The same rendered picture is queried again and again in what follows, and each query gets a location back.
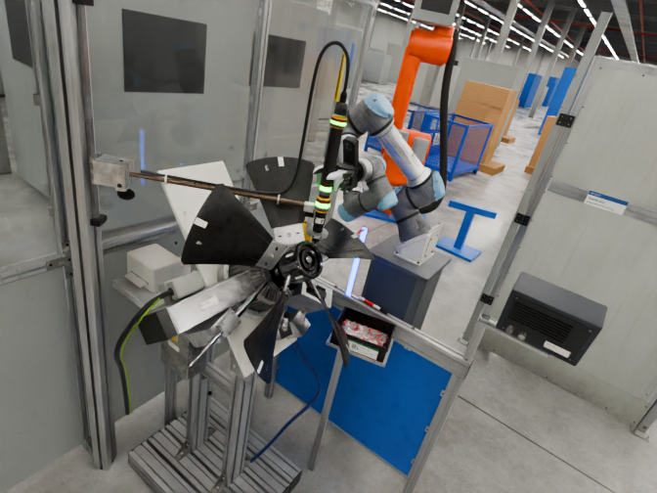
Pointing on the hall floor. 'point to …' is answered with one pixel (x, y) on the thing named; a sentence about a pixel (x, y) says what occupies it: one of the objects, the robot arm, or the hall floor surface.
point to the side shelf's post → (170, 395)
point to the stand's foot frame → (209, 461)
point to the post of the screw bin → (326, 410)
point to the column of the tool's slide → (65, 63)
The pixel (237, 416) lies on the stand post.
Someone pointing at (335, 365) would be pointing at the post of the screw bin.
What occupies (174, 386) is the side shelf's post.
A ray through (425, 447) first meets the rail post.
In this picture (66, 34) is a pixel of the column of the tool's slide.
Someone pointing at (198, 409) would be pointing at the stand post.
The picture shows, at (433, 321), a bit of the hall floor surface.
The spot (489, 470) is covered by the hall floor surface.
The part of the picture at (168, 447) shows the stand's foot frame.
